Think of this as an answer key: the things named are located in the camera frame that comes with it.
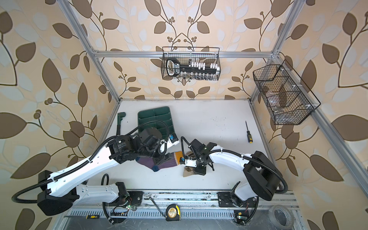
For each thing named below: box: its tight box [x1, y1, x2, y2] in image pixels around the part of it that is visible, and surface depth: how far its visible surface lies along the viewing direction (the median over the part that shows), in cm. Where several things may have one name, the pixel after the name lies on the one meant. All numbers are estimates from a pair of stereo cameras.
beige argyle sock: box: [183, 166, 198, 178], surface depth 82 cm
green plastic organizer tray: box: [137, 105, 175, 139], surface depth 105 cm
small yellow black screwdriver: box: [85, 215, 100, 220], surface depth 71 cm
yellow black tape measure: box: [165, 203, 181, 222], surface depth 69 cm
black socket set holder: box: [166, 57, 221, 76], surface depth 84 cm
